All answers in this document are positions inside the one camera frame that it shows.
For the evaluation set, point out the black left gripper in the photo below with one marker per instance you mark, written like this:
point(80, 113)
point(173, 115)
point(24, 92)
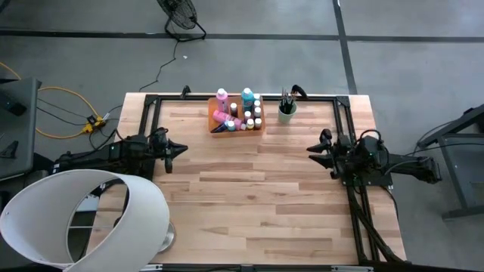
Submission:
point(162, 151)

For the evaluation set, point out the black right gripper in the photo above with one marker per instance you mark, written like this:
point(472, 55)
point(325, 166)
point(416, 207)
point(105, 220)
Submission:
point(344, 155)

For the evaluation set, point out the dark navy paint bottle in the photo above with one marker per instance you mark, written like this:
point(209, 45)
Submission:
point(218, 128)

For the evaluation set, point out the pink paint bottle white cap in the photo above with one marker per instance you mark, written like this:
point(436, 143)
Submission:
point(227, 118)
point(222, 100)

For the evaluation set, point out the thin dark paintbrush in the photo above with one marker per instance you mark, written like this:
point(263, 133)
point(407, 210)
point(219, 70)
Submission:
point(291, 102)

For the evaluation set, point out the paintbrush with light tip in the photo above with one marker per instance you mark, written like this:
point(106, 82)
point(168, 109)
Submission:
point(293, 99)

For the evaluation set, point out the dark brown paint bottle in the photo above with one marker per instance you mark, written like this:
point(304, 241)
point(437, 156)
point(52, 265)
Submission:
point(233, 109)

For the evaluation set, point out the long black paintbrush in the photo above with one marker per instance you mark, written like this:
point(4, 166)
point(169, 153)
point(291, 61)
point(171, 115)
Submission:
point(283, 97)

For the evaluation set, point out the red paint bottle black label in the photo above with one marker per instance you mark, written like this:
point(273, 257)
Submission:
point(258, 123)

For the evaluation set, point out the yellow paint bottle black label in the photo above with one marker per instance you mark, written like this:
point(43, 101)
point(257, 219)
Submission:
point(250, 124)

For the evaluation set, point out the small white capped paint bottle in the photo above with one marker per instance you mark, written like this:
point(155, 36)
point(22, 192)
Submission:
point(257, 112)
point(257, 103)
point(247, 114)

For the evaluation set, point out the large teal paint bottle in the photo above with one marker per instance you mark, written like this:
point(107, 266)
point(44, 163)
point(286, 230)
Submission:
point(247, 100)

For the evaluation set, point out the blue paint bottle black label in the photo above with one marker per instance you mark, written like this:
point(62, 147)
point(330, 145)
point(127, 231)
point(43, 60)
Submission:
point(257, 96)

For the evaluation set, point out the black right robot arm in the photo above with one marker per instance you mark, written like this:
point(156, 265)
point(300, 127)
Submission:
point(408, 168)

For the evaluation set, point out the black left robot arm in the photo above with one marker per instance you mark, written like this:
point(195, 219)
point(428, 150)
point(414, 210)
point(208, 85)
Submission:
point(106, 155)

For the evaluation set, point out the green plastic cup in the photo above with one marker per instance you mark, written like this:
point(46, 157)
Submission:
point(281, 118)

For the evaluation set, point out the black clamp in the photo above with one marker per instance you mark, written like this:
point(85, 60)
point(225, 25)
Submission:
point(298, 90)
point(185, 91)

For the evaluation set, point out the yellow power plug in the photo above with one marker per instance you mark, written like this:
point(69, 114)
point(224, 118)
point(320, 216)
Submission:
point(92, 124)

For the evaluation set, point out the silver metal lamp base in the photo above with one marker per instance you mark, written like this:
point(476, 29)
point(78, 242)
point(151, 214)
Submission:
point(169, 238)

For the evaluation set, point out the black floor fan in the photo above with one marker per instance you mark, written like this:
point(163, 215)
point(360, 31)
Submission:
point(177, 13)

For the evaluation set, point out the black metal stand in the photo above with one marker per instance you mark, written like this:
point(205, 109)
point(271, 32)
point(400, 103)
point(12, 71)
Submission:
point(455, 177)

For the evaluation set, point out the white cylindrical lampshade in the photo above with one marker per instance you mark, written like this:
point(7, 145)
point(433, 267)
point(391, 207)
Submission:
point(38, 211)

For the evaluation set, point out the grey desk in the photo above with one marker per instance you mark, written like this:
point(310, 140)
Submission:
point(22, 132)

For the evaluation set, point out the black wedge-shaped object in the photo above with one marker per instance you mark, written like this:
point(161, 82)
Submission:
point(9, 150)

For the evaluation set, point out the black flat device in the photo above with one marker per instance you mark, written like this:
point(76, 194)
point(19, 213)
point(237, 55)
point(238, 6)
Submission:
point(9, 104)

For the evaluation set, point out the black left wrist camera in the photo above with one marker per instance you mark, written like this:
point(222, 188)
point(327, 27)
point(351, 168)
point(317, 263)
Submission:
point(159, 135)

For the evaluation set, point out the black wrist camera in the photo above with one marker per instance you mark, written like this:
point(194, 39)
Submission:
point(368, 147)
point(159, 135)

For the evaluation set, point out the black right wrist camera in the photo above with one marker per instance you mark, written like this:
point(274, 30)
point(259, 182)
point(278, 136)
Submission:
point(368, 147)

